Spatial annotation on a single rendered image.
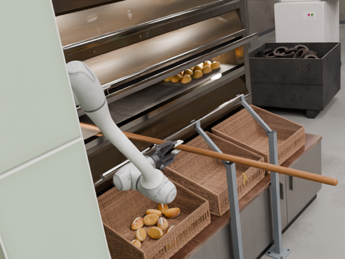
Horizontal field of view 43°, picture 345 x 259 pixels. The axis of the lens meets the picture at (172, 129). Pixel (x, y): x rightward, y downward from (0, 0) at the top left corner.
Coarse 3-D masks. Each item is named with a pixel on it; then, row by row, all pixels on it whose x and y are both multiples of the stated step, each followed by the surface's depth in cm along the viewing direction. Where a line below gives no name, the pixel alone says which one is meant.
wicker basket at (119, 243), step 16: (112, 192) 262; (128, 192) 270; (192, 192) 263; (128, 208) 269; (144, 208) 278; (192, 208) 268; (208, 208) 259; (112, 224) 260; (128, 224) 268; (144, 224) 269; (176, 224) 266; (192, 224) 249; (208, 224) 261; (112, 240) 236; (128, 240) 227; (144, 240) 254; (160, 240) 229; (112, 256) 243; (128, 256) 232; (144, 256) 222; (160, 256) 233
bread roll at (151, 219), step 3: (147, 216) 266; (150, 216) 266; (153, 216) 266; (156, 216) 266; (144, 219) 265; (147, 219) 265; (150, 219) 265; (153, 219) 265; (156, 219) 266; (144, 222) 265; (147, 222) 264; (150, 222) 265; (153, 222) 265; (156, 222) 265; (147, 225) 265; (150, 225) 265
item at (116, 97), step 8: (248, 40) 326; (232, 48) 311; (208, 56) 293; (216, 56) 298; (192, 64) 281; (176, 72) 270; (152, 80) 256; (160, 80) 261; (120, 88) 263; (136, 88) 247; (120, 96) 239; (80, 112) 221
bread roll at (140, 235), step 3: (141, 228) 256; (138, 231) 252; (141, 231) 253; (144, 231) 256; (135, 234) 253; (138, 234) 250; (141, 234) 251; (144, 234) 254; (135, 237) 252; (138, 237) 250; (141, 237) 250; (144, 237) 251; (141, 240) 250
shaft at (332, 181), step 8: (88, 128) 264; (96, 128) 258; (128, 136) 241; (136, 136) 237; (144, 136) 235; (192, 152) 213; (200, 152) 210; (208, 152) 207; (216, 152) 205; (232, 160) 199; (240, 160) 196; (248, 160) 194; (264, 168) 188; (272, 168) 186; (280, 168) 184; (288, 168) 182; (296, 176) 179; (304, 176) 177; (312, 176) 175; (320, 176) 173; (336, 184) 170
